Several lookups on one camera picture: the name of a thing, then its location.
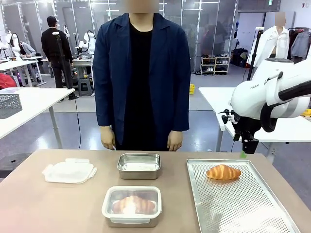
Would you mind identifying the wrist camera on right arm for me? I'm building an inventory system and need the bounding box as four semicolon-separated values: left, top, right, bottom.
218;108;241;125

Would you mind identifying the golden brown bread roll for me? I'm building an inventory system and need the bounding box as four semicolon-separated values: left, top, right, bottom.
206;164;242;181
111;195;156;215

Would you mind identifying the person in navy jacket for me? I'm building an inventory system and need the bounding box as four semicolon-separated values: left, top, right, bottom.
93;4;191;152

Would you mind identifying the large white work table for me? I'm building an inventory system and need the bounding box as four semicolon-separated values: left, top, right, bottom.
198;86;311;156

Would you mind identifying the black light stand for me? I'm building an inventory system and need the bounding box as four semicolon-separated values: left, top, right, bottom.
247;27;265;81

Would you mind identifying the grey step stool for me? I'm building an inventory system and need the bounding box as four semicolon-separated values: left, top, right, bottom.
78;79;94;97

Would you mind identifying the black bag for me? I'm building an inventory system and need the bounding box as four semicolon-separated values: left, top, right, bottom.
230;48;249;68

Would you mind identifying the perforated metal baking tray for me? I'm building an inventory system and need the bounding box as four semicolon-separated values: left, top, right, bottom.
186;159;302;233

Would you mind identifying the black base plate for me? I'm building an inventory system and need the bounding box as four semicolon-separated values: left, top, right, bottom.
0;152;33;180

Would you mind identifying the shoe rack with shoes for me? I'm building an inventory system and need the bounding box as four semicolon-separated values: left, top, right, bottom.
200;54;231;76

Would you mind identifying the person's right forearm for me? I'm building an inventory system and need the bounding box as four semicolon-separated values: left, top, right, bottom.
94;82;115;127

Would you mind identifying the seated person in grey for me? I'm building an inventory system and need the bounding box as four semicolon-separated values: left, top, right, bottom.
18;41;37;59

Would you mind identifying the grey perforated basket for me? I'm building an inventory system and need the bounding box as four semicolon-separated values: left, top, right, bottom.
0;93;23;119

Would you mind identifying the white table with grey leg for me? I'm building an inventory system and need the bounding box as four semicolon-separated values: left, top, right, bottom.
0;87;75;149

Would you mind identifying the clear plastic clip lid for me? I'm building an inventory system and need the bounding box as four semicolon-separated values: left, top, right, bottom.
41;157;98;185

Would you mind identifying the square steel container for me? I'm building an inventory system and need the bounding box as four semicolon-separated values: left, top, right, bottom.
117;153;161;180

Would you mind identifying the white background desk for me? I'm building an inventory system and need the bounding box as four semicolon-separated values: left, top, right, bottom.
0;56;48;87

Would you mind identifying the person's left hand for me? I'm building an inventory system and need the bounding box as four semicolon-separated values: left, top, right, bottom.
167;130;183;152

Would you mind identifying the person's left forearm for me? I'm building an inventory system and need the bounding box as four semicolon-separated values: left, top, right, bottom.
170;82;190;133

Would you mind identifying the man in black clothes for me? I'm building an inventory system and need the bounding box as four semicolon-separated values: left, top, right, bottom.
41;16;74;100

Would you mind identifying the red bag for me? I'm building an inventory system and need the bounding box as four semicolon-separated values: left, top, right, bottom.
0;72;18;90

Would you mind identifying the person's right hand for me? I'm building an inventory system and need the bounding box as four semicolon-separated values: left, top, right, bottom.
101;125;116;150

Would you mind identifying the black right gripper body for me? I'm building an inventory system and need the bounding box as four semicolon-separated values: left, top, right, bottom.
233;117;262;154

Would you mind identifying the black tripod cable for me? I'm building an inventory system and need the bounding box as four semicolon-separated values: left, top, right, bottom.
74;96;81;149

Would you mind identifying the clothes rack with garments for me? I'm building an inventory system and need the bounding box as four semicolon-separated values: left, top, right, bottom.
288;27;311;59

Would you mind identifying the lidded container with croissant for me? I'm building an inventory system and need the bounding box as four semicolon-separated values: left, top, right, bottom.
101;185;163;222

